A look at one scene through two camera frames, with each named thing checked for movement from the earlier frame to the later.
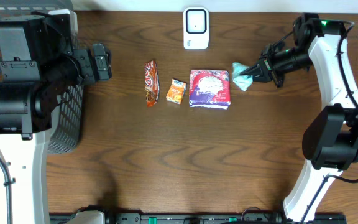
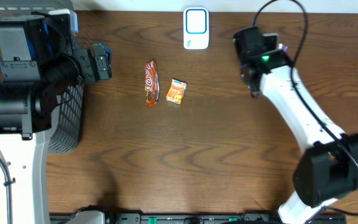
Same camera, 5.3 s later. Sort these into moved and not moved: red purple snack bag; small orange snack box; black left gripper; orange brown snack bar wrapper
Moved: red purple snack bag
Not moved: orange brown snack bar wrapper; small orange snack box; black left gripper
